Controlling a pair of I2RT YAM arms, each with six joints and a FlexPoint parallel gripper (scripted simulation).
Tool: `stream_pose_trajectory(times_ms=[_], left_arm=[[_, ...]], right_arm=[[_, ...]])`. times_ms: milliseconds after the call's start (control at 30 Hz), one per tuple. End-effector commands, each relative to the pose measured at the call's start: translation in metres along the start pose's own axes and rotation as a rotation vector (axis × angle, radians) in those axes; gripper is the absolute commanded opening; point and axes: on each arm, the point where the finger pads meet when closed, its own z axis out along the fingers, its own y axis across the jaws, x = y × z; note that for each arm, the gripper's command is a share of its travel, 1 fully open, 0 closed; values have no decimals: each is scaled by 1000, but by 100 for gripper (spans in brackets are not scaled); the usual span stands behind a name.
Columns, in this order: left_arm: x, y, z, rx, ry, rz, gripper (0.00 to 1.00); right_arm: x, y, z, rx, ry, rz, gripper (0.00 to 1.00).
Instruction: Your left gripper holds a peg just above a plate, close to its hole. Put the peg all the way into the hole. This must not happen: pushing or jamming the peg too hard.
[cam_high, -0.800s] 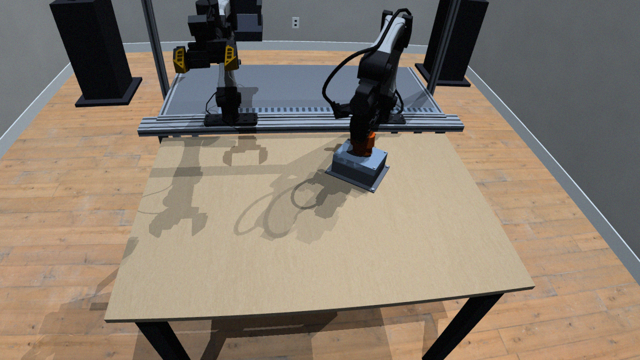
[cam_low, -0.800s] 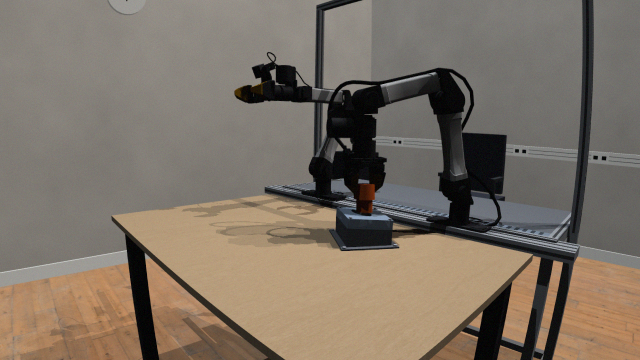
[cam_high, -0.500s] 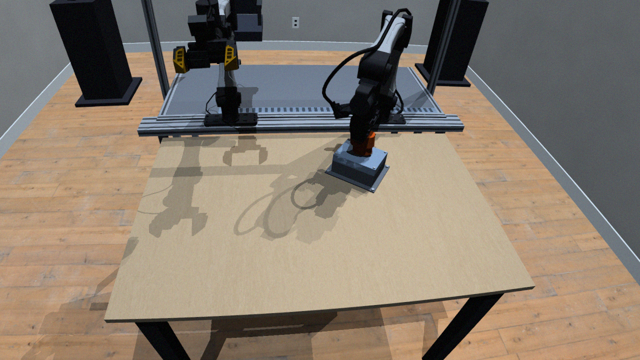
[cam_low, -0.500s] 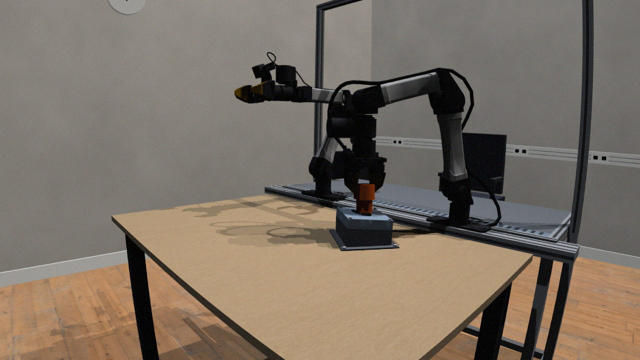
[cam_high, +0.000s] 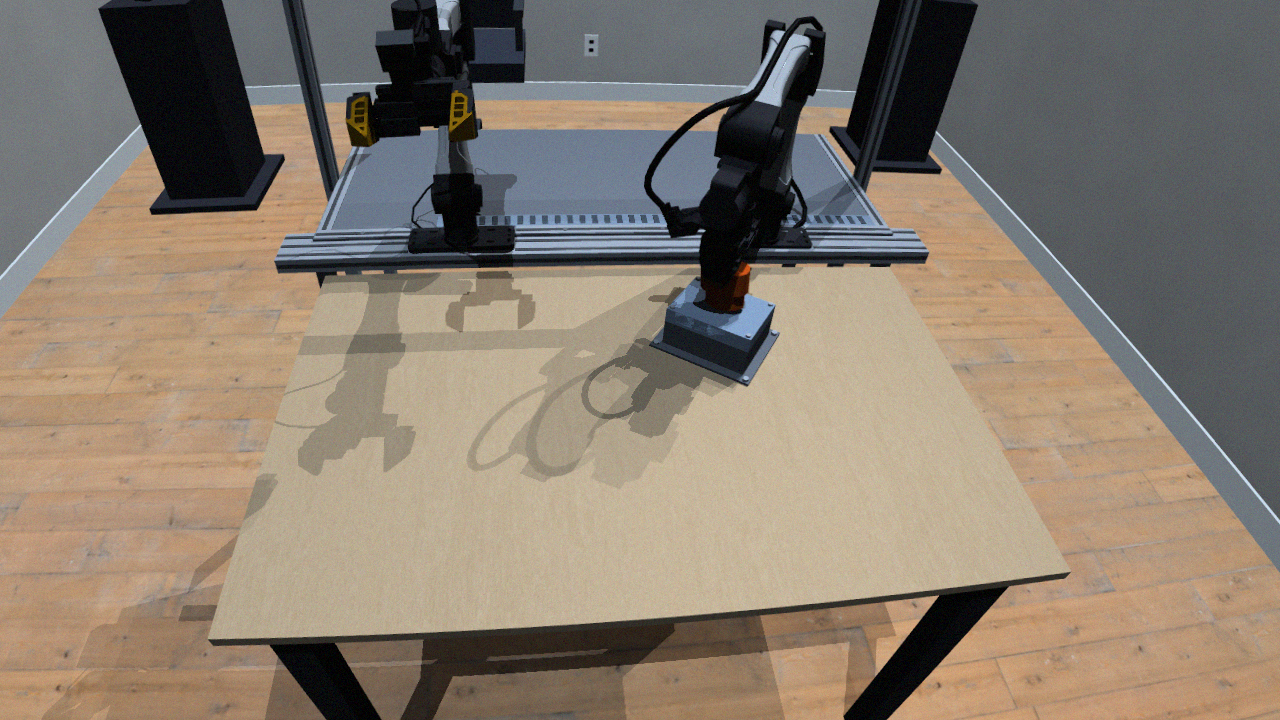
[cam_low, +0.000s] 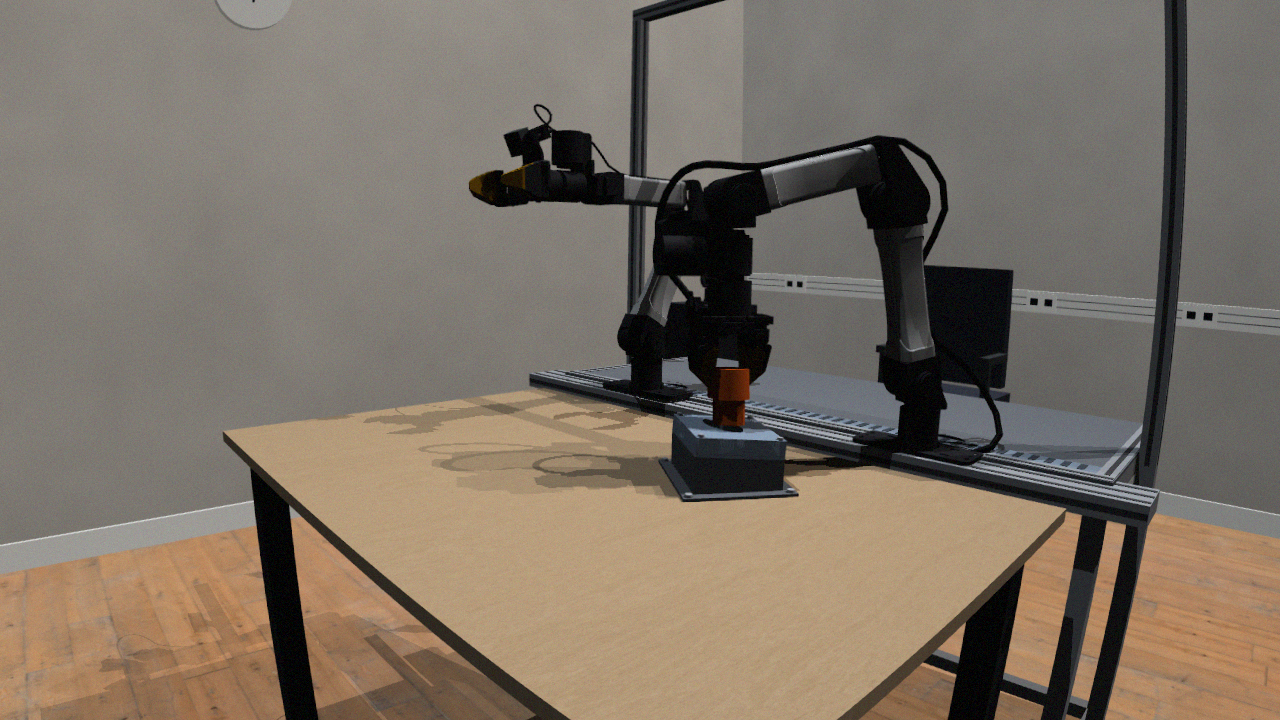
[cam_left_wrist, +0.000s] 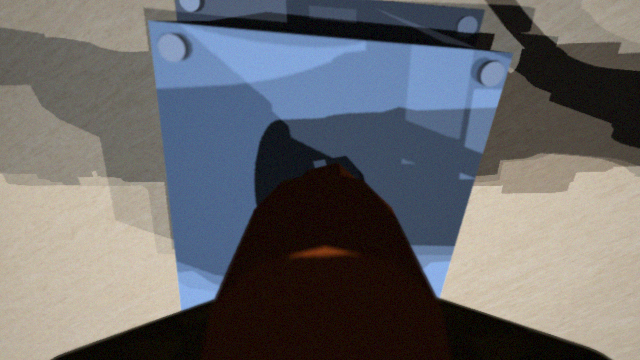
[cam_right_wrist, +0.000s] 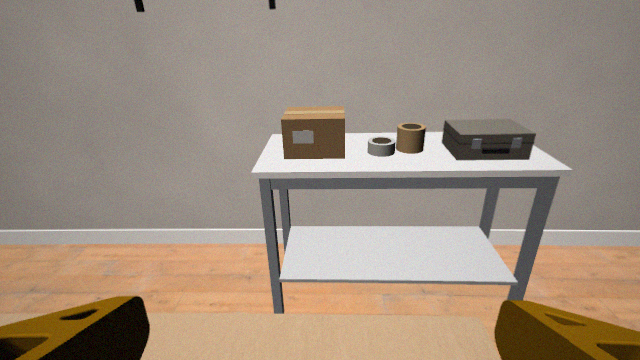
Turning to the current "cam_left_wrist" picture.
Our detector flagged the blue flat plate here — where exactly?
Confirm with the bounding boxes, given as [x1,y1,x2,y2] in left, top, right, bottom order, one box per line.
[148,20,513,311]

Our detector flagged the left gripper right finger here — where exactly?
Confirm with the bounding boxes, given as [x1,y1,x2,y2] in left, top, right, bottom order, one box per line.
[437,297,612,360]

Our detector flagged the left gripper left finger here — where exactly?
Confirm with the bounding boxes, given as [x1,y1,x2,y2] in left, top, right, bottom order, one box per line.
[51,299,214,360]

